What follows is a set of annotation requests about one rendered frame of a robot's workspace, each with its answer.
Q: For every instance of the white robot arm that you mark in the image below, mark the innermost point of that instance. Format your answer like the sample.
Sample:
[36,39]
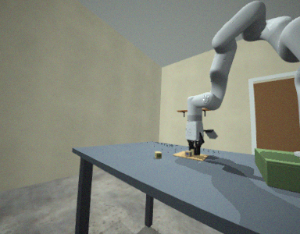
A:
[225,45]

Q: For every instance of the beige flat mat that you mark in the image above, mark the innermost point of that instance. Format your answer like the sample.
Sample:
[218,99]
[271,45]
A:
[200,157]

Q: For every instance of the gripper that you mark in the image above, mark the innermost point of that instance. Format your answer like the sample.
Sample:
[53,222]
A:
[194,132]

